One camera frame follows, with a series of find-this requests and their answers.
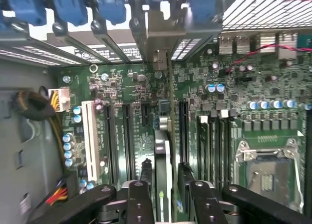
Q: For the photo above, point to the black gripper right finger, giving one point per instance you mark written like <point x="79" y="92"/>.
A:
<point x="204" y="204"/>

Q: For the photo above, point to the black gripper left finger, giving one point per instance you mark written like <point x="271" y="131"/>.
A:
<point x="140" y="204"/>

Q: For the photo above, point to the black RAM slot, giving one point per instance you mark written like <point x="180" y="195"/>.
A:
<point x="224" y="148"/>
<point x="215" y="148"/>

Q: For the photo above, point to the CPU socket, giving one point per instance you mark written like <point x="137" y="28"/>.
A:
<point x="268" y="185"/>

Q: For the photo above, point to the white expansion slot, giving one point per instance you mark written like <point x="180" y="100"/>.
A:
<point x="90" y="141"/>

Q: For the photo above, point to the silver-top capacitor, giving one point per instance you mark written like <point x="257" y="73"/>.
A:
<point x="77" y="118"/>
<point x="68" y="154"/>
<point x="252" y="105"/>
<point x="289" y="103"/>
<point x="210" y="87"/>
<point x="220" y="87"/>
<point x="77" y="111"/>
<point x="67" y="138"/>
<point x="67" y="146"/>
<point x="263" y="105"/>
<point x="68" y="162"/>
<point x="276" y="104"/>

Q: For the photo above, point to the short black expansion slot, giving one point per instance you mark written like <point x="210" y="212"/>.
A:
<point x="147" y="115"/>

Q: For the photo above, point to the green motherboard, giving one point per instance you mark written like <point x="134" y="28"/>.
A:
<point x="136" y="87"/>

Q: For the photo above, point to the white power connector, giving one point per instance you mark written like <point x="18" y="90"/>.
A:
<point x="64" y="99"/>

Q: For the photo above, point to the grey power supply unit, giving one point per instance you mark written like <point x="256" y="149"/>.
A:
<point x="9" y="148"/>

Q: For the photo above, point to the silver USB port block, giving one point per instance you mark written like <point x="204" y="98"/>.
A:
<point x="234" y="44"/>

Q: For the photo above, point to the black open PC case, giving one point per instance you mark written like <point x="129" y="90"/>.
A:
<point x="207" y="31"/>

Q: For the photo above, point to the silver rear port block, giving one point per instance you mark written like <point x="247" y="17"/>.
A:
<point x="278" y="44"/>

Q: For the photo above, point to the grey slot cover plate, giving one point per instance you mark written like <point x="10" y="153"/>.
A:
<point x="59" y="28"/>
<point x="98" y="27"/>
<point x="137" y="26"/>

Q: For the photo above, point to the blue slot retention clip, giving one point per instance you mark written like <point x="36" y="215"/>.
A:
<point x="112" y="6"/>
<point x="202" y="6"/>
<point x="26" y="6"/>
<point x="70" y="6"/>

